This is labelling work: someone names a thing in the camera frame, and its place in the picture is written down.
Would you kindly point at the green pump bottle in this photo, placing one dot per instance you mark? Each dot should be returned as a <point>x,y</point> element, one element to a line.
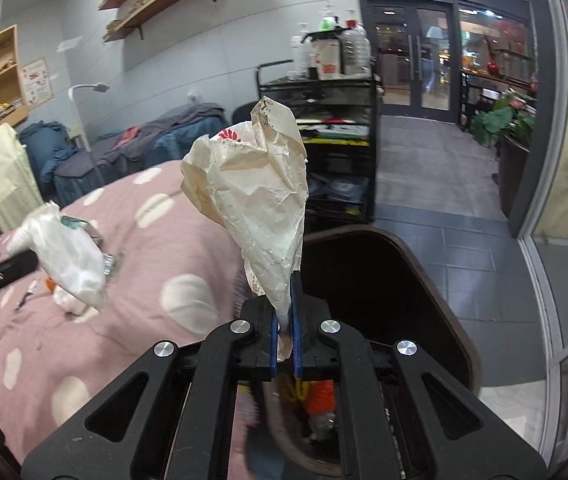
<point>328,20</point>

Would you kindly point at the white plastic bag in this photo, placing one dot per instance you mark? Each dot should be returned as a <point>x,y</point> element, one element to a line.
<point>69,260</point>

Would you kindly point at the blue cloth pile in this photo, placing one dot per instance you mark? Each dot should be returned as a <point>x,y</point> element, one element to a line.
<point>46,150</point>

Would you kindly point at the green packet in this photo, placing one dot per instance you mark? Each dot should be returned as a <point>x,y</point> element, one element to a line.
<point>75,222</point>

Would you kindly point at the red vase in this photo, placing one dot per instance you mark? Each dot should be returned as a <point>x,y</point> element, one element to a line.
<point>492,67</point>

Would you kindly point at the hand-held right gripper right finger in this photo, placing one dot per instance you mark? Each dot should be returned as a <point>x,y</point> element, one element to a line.
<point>298,345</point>

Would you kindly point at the potted green plant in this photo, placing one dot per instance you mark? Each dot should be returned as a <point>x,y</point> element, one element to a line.
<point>498,120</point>

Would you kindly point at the cream towel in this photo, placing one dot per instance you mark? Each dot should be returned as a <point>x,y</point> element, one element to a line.
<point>4,180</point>

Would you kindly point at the dark display table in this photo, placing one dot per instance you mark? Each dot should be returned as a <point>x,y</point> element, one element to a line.
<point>483,85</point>

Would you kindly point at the clear ribbed plastic bottle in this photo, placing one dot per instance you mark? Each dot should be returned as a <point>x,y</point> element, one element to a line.
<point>356,52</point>

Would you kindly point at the red cloth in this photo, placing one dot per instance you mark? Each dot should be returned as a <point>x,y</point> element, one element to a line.
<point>128,136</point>

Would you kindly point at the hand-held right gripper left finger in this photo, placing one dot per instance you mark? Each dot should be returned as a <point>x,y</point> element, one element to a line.
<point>273,345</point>

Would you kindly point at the black mesh cart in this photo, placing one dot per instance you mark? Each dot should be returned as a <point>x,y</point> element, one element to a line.
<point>343,95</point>

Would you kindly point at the grey massage bed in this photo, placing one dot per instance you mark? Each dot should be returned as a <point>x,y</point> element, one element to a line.
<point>164,135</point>

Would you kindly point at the black round stool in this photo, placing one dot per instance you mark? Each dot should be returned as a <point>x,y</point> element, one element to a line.
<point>246,112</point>

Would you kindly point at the white floor lamp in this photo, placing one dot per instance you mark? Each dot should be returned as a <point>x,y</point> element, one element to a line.
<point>80,110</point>

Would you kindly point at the glass double door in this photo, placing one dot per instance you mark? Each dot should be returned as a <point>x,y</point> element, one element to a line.
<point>408,60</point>

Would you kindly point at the cream paper bag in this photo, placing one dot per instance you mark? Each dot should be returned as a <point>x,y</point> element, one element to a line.
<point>259,195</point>

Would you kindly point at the black trash bin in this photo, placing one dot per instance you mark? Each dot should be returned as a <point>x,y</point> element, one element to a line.
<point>388,285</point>

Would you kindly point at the wall poster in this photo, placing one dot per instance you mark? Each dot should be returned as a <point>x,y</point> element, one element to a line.
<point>36,82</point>

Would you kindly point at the red and white paper cup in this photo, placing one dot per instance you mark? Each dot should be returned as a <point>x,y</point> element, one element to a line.
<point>327,60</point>

